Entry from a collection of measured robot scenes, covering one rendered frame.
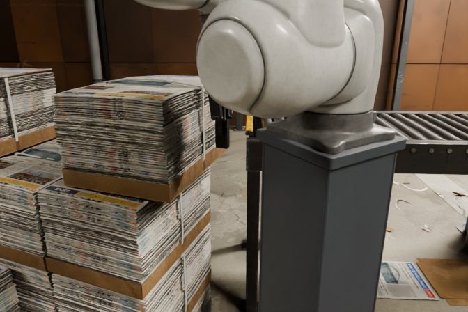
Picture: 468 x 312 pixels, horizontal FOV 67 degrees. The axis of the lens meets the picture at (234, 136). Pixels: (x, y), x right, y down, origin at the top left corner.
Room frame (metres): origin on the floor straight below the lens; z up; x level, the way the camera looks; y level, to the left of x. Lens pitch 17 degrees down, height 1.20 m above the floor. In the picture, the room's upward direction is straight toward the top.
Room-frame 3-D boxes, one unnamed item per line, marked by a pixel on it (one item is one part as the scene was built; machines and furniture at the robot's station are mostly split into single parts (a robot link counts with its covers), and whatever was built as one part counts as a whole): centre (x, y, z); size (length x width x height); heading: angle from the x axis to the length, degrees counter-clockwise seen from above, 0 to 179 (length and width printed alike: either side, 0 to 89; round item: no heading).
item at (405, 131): (1.49, -0.73, 0.77); 0.47 x 0.05 x 0.05; 177
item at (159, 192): (0.80, 0.25, 0.86); 0.29 x 0.16 x 0.04; 71
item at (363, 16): (0.66, -0.18, 1.17); 0.18 x 0.16 x 0.22; 141
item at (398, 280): (1.48, -0.76, 0.00); 0.37 x 0.28 x 0.01; 87
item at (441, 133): (1.48, -0.86, 0.77); 0.47 x 0.05 x 0.05; 177
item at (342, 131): (0.67, -0.20, 1.03); 0.22 x 0.18 x 0.06; 122
